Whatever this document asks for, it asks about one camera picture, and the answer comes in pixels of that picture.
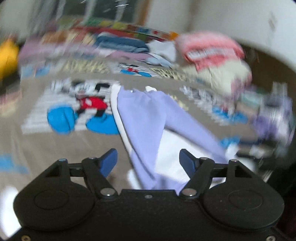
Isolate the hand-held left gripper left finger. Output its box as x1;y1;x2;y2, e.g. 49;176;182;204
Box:
45;148;118;200

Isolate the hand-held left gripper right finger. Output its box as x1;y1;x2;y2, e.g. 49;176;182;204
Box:
179;148;255;200

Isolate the cream and purple sequin sweatshirt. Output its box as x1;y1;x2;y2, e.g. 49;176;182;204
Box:
110;85;238;193

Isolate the cartoon mouse printed blanket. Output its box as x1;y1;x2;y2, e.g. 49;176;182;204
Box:
0;53;289;232

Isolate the mint green folded garment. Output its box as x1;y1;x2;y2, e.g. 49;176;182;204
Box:
240;93;266;105

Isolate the cream quilt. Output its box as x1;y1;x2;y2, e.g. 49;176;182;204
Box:
183;61;252;93

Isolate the white crumpled cloth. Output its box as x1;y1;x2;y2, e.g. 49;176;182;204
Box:
148;39;177;61

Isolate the pink rolled quilt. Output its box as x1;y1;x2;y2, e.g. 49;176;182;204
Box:
176;32;245;70

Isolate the blue folded blanket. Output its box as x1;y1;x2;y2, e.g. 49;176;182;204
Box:
95;35;151;54

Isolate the purple floral quilt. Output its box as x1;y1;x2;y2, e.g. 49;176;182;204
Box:
18;39;158;62

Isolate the orange cartoon print pillow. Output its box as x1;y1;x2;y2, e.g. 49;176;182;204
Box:
42;31;95;45

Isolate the colourful picture headboard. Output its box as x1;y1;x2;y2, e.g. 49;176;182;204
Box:
55;17;176;41

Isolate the yellow quilted garment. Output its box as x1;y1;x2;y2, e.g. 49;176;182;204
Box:
0;38;20;80

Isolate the window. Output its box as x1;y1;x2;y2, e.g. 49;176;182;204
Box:
30;0;151;24

